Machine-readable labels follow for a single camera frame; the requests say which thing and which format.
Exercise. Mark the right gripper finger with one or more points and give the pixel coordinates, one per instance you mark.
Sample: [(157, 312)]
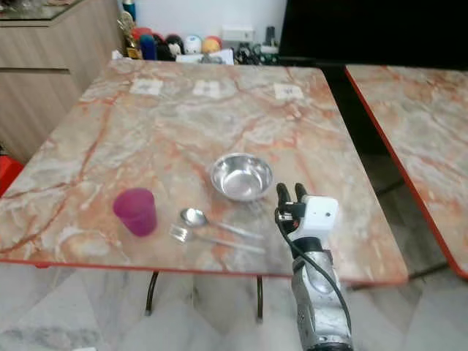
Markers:
[(284, 196), (301, 193)]

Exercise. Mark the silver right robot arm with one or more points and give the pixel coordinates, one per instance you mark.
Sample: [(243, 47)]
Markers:
[(318, 307)]

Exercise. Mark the stainless steel bowl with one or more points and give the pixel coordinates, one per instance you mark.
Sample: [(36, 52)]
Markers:
[(242, 177)]

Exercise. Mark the stainless steel fork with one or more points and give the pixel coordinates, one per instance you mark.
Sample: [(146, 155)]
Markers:
[(219, 241)]

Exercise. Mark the black metal table leg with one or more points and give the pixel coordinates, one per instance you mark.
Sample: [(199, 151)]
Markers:
[(259, 298), (152, 292)]

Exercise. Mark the stainless steel spoon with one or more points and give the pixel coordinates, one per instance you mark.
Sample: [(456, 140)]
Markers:
[(193, 216)]

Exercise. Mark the white paper label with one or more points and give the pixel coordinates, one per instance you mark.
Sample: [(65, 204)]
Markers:
[(289, 91), (146, 86), (206, 88)]

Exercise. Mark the red plastic stool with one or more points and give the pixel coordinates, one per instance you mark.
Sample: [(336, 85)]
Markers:
[(9, 174)]

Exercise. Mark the purple plastic cup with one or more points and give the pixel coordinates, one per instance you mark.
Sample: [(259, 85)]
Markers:
[(136, 212)]

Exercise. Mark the orange round toy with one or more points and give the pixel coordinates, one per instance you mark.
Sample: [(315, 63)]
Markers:
[(212, 44)]

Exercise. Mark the white socket box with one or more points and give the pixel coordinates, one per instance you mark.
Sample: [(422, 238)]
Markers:
[(238, 34)]

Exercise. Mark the white round toy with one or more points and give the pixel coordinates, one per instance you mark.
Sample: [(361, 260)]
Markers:
[(193, 44)]

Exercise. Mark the black television screen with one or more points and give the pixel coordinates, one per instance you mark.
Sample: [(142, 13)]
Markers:
[(373, 29)]

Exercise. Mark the black round toy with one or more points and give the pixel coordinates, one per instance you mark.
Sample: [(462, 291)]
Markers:
[(174, 46)]

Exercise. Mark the blue cup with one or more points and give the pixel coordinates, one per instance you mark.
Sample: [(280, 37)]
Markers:
[(148, 47)]

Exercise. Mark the red round toy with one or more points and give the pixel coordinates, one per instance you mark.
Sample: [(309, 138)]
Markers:
[(142, 32)]

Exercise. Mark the light wooden cabinet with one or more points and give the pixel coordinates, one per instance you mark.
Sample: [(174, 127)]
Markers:
[(44, 73)]

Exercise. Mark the gold trophy figure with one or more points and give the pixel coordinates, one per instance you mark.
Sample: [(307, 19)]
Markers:
[(128, 33)]

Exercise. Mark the blue bottle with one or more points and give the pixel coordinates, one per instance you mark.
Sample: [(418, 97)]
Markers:
[(129, 9)]

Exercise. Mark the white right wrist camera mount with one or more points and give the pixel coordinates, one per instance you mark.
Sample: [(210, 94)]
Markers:
[(320, 215)]

